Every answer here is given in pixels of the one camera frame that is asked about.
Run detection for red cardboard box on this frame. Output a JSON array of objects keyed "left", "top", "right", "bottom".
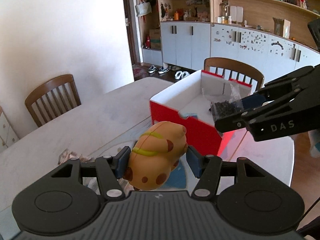
[{"left": 150, "top": 70, "right": 252, "bottom": 155}]

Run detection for pair of white slippers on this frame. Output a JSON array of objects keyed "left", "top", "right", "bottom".
[{"left": 175, "top": 70, "right": 190, "bottom": 80}]

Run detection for yellow spotted plush toy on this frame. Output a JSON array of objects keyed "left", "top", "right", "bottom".
[{"left": 123, "top": 121, "right": 188, "bottom": 191}]

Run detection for white drawer sideboard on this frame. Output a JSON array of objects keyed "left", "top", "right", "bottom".
[{"left": 0, "top": 107, "right": 19, "bottom": 153}]

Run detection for wooden chair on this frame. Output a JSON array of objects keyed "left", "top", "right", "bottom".
[
  {"left": 24, "top": 74, "right": 81, "bottom": 127},
  {"left": 203, "top": 57, "right": 264, "bottom": 90}
]

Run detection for clear bag black contents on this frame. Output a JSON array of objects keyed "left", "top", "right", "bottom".
[{"left": 208, "top": 83, "right": 244, "bottom": 122}]

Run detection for white wall cabinet unit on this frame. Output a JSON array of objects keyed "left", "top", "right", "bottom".
[{"left": 137, "top": 0, "right": 319, "bottom": 81}]

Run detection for right wooden chair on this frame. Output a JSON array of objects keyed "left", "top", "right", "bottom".
[{"left": 203, "top": 57, "right": 264, "bottom": 90}]

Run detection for silver foil snack bag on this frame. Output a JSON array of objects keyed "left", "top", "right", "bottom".
[{"left": 57, "top": 149, "right": 92, "bottom": 165}]

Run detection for hanging tote bag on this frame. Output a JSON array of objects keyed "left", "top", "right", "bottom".
[{"left": 136, "top": 0, "right": 152, "bottom": 17}]

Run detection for far wooden chair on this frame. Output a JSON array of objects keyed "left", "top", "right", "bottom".
[{"left": 24, "top": 74, "right": 81, "bottom": 127}]

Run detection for brown entrance door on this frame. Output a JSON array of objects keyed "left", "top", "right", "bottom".
[{"left": 123, "top": 0, "right": 137, "bottom": 65}]

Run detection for pair of sneakers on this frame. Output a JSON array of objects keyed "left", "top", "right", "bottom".
[{"left": 148, "top": 65, "right": 170, "bottom": 75}]

